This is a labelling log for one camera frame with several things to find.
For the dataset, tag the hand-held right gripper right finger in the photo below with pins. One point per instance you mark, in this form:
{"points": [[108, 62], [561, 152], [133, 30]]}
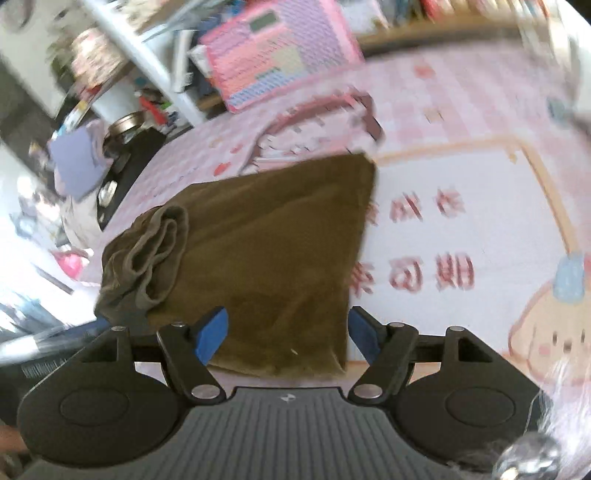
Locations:
{"points": [[364, 332]]}

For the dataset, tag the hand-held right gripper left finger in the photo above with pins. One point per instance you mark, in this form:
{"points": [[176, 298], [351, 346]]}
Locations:
{"points": [[211, 334]]}

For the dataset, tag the olive brown garment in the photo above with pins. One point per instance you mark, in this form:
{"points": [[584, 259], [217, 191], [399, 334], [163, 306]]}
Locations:
{"points": [[258, 258]]}

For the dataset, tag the white wristwatch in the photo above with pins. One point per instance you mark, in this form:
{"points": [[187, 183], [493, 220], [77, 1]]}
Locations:
{"points": [[107, 194]]}

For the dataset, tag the pink checked cartoon tablecloth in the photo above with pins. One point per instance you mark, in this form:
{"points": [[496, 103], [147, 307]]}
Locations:
{"points": [[461, 184]]}

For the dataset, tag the folded purple cloth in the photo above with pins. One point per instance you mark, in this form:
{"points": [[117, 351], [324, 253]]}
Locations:
{"points": [[76, 164]]}

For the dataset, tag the black box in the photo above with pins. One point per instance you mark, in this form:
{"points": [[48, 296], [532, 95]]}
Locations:
{"points": [[134, 161]]}

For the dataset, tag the brass bowl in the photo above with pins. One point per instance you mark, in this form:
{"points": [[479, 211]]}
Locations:
{"points": [[124, 124]]}

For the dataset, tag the pink toy keyboard tablet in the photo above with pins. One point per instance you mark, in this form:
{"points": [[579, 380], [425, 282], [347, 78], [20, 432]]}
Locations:
{"points": [[281, 50]]}

